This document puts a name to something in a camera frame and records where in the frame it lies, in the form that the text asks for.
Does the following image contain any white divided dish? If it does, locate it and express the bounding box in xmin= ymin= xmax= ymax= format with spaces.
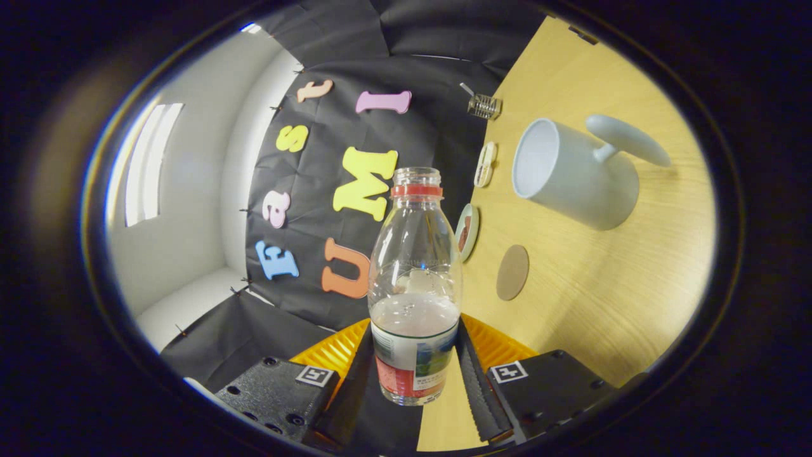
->
xmin=473 ymin=141 xmax=497 ymax=189

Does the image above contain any clear plastic juice bottle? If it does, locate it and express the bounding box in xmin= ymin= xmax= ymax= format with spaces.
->
xmin=368 ymin=167 xmax=464 ymax=407

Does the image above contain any wooden table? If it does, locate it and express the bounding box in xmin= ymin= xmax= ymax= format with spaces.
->
xmin=416 ymin=16 xmax=717 ymax=453

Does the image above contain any large ceiling light panel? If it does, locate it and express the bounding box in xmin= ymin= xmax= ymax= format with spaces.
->
xmin=124 ymin=103 xmax=185 ymax=228

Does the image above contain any black backdrop cloth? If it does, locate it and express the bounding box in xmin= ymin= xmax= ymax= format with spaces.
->
xmin=159 ymin=0 xmax=546 ymax=454

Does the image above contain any round brown coaster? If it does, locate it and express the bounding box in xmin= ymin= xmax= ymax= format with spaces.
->
xmin=495 ymin=244 xmax=530 ymax=301

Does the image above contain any pale grey cup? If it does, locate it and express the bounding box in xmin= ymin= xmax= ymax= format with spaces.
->
xmin=511 ymin=114 xmax=672 ymax=231

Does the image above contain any pale green plate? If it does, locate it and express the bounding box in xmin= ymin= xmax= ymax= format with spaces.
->
xmin=455 ymin=203 xmax=480 ymax=263

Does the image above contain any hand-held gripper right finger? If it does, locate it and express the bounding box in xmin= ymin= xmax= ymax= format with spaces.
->
xmin=454 ymin=313 xmax=619 ymax=445

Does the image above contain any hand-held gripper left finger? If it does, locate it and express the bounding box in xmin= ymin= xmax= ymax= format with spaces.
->
xmin=213 ymin=317 xmax=381 ymax=453

